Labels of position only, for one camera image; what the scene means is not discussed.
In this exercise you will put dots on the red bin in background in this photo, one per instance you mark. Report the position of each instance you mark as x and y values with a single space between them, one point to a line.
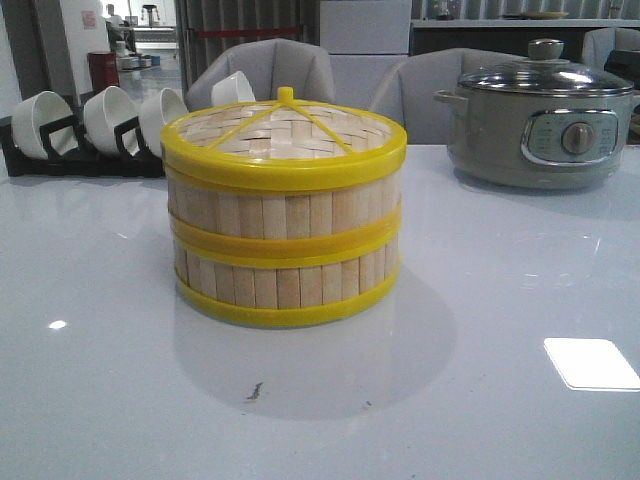
103 70

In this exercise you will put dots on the glass pot lid with knob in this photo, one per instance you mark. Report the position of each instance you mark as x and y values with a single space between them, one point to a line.
544 72

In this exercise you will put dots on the grey chair left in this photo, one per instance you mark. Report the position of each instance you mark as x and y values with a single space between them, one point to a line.
269 65

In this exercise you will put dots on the bamboo steamer tray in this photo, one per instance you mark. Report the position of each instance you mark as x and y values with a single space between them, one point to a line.
287 297
262 229

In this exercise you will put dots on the grey chair far right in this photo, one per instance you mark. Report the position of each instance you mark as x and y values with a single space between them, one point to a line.
599 43

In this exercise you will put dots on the black bowl rack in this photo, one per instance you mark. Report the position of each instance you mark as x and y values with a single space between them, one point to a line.
134 159

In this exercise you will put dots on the white bowl far left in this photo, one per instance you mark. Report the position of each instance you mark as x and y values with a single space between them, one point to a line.
30 115

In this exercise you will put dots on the grey chair middle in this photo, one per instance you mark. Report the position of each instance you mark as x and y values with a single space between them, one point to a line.
405 92

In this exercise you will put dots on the white bowl right end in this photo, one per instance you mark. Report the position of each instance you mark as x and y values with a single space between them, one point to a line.
235 88

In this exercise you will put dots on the grey electric cooking pot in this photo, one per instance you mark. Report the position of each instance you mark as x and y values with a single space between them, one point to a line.
537 141

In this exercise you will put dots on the white bowl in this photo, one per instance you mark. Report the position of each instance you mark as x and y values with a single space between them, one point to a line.
102 113
30 115
156 112

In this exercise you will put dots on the bamboo steamer lid yellow rim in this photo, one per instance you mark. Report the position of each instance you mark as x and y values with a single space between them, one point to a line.
282 146

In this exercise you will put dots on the grey chair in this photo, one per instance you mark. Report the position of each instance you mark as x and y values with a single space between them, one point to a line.
269 65
599 43
405 92

